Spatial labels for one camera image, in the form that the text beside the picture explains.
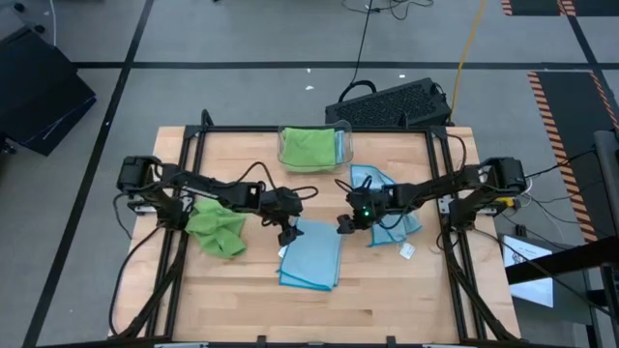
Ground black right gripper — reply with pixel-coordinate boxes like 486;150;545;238
337;186;394;237

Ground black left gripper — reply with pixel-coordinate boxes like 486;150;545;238
259;187;306;248

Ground blue microfiber towel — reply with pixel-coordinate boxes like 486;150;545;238
334;130;347;165
278;217;343;293
348;163;424;261

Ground green microfiber towel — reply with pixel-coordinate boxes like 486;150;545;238
280;127;338;171
185;198;249;260

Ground clear plastic bin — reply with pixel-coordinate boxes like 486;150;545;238
277;120;355;175

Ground white printed sheet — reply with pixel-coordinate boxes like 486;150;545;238
502;234;555;309

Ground black metal stand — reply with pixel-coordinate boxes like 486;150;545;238
505;236;619;348

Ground black mat striped edges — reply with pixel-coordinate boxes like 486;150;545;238
501;0;619;17
526;71;619;243

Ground large black box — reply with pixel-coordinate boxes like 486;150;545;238
0;26;97;157

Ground black floor cable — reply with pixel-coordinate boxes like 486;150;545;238
337;0;378;103

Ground yellow floor cable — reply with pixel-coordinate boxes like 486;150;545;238
449;0;487;122

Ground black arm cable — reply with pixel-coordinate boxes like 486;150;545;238
108;222;165;338

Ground grey post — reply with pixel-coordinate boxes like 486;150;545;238
593;130;619;238

